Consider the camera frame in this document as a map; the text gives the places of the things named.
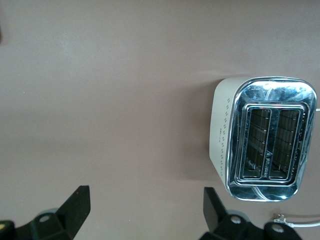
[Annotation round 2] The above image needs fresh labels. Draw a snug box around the cream and chrome toaster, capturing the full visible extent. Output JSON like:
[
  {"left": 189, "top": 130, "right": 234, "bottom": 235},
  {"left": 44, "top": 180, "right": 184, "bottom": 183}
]
[{"left": 208, "top": 76, "right": 319, "bottom": 202}]

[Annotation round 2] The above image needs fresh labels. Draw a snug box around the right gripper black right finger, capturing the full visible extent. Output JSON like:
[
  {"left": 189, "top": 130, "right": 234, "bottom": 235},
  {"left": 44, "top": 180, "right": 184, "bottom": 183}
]
[{"left": 199, "top": 187, "right": 266, "bottom": 240}]

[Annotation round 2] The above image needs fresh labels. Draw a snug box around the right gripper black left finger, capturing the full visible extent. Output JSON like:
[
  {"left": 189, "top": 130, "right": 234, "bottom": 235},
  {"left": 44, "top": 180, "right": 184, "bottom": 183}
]
[{"left": 14, "top": 185, "right": 90, "bottom": 240}]

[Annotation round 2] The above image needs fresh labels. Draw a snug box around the brown table cover sheet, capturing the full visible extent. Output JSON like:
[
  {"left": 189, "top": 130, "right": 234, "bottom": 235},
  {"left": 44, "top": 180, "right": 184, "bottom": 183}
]
[{"left": 0, "top": 0, "right": 320, "bottom": 240}]

